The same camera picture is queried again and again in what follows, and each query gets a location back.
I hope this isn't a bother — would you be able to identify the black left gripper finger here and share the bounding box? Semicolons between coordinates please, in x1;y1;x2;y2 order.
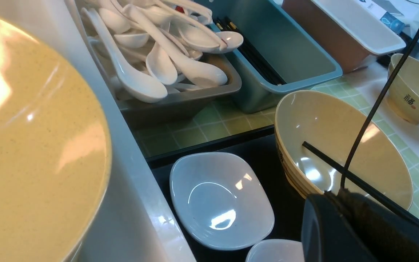
301;189;419;262

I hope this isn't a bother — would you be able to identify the white square dish front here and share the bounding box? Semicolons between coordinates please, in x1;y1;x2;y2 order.
246;239;305;262

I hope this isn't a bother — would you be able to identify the white square dish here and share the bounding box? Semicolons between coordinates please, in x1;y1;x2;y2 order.
246;239;305;262
169;151;275;251

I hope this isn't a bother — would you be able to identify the black chopsticks pair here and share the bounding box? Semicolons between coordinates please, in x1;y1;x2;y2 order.
302;141;419;227

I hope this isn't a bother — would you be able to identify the tan noodle bowl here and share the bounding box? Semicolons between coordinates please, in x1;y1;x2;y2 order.
274;91;414;210

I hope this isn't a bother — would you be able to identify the small tan printed bowl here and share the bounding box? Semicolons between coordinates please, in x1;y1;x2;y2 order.
387;56;419;125

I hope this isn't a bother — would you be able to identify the top stacked tan bowl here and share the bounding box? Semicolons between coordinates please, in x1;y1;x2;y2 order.
0;18;112;262

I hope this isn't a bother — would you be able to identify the green checkered tablecloth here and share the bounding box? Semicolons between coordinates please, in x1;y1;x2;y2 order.
133;68;419;217

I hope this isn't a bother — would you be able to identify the blue chopstick bin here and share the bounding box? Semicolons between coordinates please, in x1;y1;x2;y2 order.
198;0;343;113

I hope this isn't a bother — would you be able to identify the pink container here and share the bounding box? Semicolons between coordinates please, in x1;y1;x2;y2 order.
282;0;406;74

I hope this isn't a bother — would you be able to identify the grey spoon bin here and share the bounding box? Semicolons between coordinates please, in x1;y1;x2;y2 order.
65;0;242;130

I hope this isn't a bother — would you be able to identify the bundle of black chopsticks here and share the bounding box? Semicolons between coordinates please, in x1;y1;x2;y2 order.
215;17;286;86

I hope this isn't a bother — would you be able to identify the pile of white spoons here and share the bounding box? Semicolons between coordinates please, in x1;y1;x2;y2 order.
80;0;244;103

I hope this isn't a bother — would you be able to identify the black cable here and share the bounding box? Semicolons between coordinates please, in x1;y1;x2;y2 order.
340;0;419;190

